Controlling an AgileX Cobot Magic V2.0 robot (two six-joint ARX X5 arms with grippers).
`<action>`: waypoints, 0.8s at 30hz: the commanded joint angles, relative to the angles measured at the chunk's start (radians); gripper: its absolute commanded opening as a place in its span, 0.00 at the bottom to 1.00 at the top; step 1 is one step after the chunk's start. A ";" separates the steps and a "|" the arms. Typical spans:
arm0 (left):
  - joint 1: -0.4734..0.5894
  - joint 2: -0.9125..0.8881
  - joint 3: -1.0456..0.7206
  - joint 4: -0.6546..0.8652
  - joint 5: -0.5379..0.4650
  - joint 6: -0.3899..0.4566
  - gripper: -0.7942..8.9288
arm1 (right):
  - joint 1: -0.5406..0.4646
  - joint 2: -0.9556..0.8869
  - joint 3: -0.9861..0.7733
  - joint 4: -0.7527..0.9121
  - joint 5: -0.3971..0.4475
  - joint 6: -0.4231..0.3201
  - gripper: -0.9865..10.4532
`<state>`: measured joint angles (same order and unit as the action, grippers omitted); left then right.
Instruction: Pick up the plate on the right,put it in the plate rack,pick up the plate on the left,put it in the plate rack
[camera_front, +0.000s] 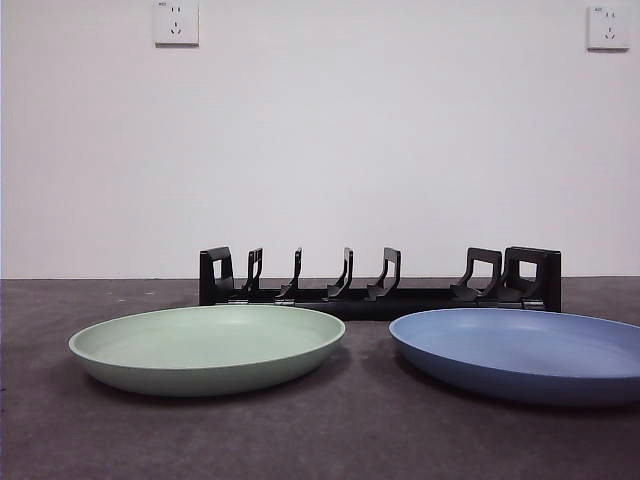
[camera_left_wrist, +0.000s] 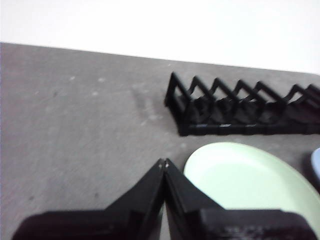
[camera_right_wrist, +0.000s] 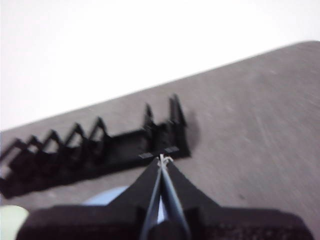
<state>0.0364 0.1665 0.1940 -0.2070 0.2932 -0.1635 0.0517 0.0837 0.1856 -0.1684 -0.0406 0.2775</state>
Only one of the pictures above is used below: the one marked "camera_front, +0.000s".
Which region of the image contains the light blue round plate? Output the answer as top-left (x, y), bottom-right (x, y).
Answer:
top-left (388, 307), bottom-right (640, 407)

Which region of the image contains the black plate rack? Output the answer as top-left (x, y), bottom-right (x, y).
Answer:
top-left (198, 246), bottom-right (562, 322)

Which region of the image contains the white wall socket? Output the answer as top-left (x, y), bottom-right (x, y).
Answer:
top-left (153, 0), bottom-right (200, 49)
top-left (586, 5), bottom-right (630, 52)

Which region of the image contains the pale green round plate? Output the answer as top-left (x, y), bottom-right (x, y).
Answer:
top-left (67, 304), bottom-right (347, 399)

